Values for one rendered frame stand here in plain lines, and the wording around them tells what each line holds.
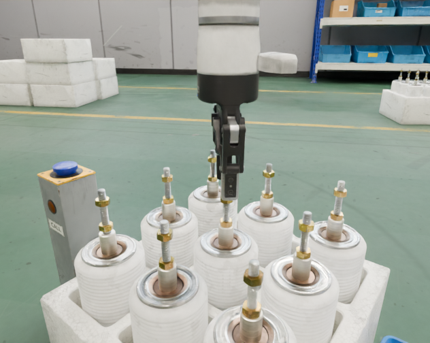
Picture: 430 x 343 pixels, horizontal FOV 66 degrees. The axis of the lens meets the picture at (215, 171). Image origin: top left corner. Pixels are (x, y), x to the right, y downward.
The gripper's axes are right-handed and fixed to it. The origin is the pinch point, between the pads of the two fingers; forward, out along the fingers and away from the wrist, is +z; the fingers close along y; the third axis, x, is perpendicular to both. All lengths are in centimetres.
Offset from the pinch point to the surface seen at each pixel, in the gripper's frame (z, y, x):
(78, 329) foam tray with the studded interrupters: 17.5, 7.2, -20.1
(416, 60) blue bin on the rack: 6, -373, 278
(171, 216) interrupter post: 9.3, -7.1, -8.3
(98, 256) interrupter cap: 9.9, 2.3, -17.7
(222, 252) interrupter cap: 9.8, 2.8, -0.8
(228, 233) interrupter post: 7.8, 1.1, 0.3
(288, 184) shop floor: 35, -76, 34
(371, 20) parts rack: -40, -386, 220
